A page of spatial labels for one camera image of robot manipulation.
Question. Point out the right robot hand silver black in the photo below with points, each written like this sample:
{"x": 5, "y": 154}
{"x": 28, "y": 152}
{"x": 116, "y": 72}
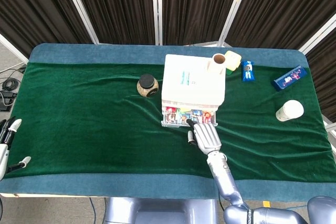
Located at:
{"x": 207, "y": 136}

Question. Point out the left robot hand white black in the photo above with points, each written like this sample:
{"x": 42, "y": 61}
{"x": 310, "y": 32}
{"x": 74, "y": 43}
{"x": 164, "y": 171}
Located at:
{"x": 3, "y": 155}

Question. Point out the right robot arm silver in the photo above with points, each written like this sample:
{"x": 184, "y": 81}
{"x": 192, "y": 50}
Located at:
{"x": 223, "y": 174}

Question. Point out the blue snack bar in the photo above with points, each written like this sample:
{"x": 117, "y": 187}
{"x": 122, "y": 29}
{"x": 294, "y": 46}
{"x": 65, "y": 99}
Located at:
{"x": 288, "y": 78}

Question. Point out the brown snack packet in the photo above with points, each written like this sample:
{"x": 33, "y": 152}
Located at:
{"x": 170, "y": 115}

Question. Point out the black power adapter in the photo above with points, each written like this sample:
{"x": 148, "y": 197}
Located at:
{"x": 6, "y": 100}

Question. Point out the white paper roll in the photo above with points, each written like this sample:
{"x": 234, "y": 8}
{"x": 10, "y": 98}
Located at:
{"x": 216, "y": 65}

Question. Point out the blue snack packet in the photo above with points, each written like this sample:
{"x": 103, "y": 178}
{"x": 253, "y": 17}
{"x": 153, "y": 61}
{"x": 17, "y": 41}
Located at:
{"x": 248, "y": 72}

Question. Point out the round glass jar black lid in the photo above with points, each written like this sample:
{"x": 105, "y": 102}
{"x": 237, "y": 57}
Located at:
{"x": 147, "y": 85}

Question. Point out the yellow sponge block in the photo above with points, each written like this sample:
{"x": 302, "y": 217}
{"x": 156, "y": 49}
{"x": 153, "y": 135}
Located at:
{"x": 233, "y": 60}

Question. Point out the white paper cup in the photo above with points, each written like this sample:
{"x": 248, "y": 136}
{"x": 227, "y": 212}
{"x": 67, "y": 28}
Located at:
{"x": 290, "y": 110}

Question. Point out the yellow tape piece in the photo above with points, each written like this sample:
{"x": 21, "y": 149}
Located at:
{"x": 266, "y": 203}

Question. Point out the silver robot torso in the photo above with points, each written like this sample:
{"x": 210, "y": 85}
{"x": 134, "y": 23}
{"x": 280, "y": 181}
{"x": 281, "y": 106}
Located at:
{"x": 157, "y": 212}

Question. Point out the green velvet cloth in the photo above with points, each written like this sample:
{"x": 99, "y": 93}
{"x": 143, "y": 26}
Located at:
{"x": 92, "y": 129}

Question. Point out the blue table cover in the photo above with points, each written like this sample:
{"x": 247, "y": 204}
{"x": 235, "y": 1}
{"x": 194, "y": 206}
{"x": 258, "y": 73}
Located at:
{"x": 105, "y": 53}

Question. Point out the white plastic drawer box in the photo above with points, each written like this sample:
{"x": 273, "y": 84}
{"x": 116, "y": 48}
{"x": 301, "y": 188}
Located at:
{"x": 194, "y": 77}

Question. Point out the dark folding screen white frame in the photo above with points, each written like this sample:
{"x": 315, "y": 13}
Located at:
{"x": 118, "y": 6}

